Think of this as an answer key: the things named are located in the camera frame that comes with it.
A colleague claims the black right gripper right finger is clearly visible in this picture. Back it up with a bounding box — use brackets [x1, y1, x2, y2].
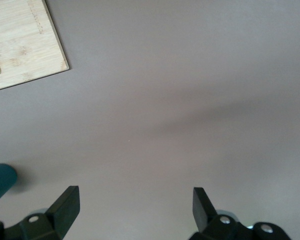
[188, 187, 291, 240]

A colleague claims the bamboo cutting board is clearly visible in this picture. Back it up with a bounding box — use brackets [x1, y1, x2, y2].
[0, 0, 70, 93]

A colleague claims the teal mug yellow inside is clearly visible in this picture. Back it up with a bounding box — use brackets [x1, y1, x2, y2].
[0, 163, 18, 210]

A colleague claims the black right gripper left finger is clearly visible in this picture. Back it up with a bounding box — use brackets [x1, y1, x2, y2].
[0, 185, 81, 240]

